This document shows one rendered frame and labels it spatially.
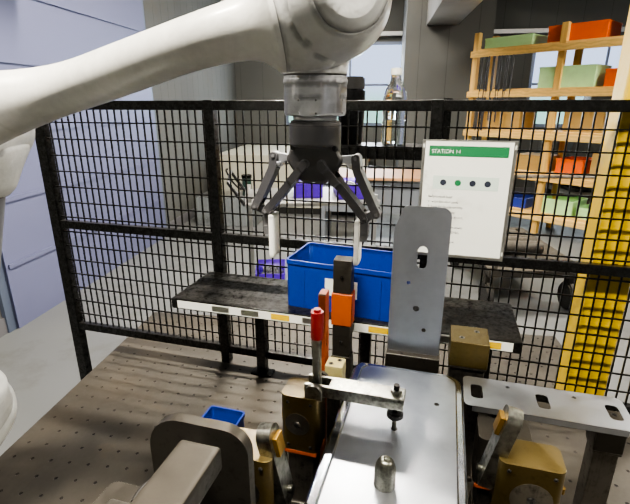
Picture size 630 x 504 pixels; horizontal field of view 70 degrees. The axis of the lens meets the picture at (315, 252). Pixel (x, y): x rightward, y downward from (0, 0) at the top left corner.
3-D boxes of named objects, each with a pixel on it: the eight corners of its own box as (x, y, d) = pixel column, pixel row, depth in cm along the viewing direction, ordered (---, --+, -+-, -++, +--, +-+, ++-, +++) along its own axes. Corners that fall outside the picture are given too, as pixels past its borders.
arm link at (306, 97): (340, 74, 58) (339, 122, 60) (353, 77, 66) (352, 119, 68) (273, 74, 60) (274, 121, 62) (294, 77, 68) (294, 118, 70)
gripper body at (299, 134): (278, 119, 63) (280, 185, 66) (338, 119, 61) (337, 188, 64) (295, 117, 70) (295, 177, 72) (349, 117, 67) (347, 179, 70)
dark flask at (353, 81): (361, 145, 126) (363, 75, 120) (335, 144, 128) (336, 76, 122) (365, 142, 132) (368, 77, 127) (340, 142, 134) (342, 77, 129)
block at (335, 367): (339, 515, 97) (342, 367, 85) (323, 511, 98) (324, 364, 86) (342, 502, 100) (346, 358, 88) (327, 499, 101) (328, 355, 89)
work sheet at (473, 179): (502, 261, 118) (518, 141, 109) (414, 254, 124) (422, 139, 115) (501, 259, 120) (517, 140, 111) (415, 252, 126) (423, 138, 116)
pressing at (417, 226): (438, 357, 101) (453, 208, 90) (387, 350, 104) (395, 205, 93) (438, 356, 101) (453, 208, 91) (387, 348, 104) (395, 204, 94)
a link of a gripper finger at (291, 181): (309, 165, 65) (302, 158, 65) (264, 218, 70) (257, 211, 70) (316, 162, 69) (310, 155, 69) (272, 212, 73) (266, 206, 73)
